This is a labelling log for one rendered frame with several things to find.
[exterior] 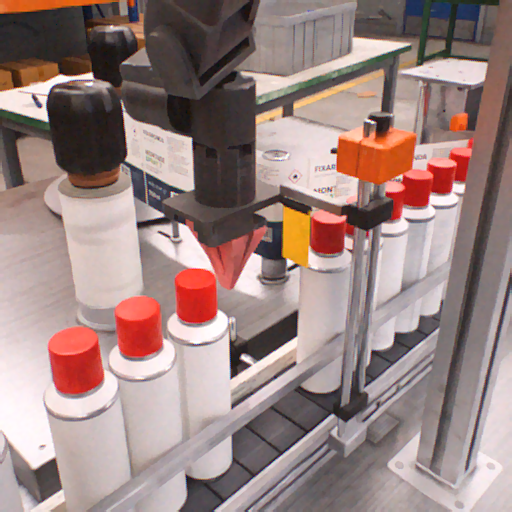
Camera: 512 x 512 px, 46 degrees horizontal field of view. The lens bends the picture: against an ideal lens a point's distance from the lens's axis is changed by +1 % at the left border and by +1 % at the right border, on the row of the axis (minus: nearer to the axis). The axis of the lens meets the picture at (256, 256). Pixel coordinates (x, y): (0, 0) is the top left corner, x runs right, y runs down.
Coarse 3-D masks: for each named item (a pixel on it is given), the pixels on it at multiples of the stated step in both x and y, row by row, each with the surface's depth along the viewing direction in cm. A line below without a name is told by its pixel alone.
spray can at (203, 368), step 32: (192, 288) 46; (192, 320) 48; (224, 320) 50; (192, 352) 48; (224, 352) 50; (192, 384) 50; (224, 384) 51; (192, 416) 52; (224, 448) 55; (192, 480) 56
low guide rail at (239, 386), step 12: (288, 348) 67; (264, 360) 65; (276, 360) 66; (288, 360) 67; (252, 372) 64; (264, 372) 65; (240, 384) 62; (252, 384) 64; (240, 396) 63; (60, 492) 50; (48, 504) 49; (60, 504) 50
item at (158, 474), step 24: (408, 288) 69; (432, 288) 72; (384, 312) 65; (312, 360) 58; (288, 384) 55; (240, 408) 52; (264, 408) 54; (216, 432) 50; (168, 456) 48; (192, 456) 48; (144, 480) 46; (96, 504) 44; (120, 504) 44
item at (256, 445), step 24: (408, 336) 75; (384, 360) 71; (264, 384) 67; (288, 408) 64; (312, 408) 64; (240, 432) 61; (264, 432) 61; (288, 432) 61; (240, 456) 58; (264, 456) 58; (216, 480) 56; (240, 480) 56; (192, 504) 54; (216, 504) 54
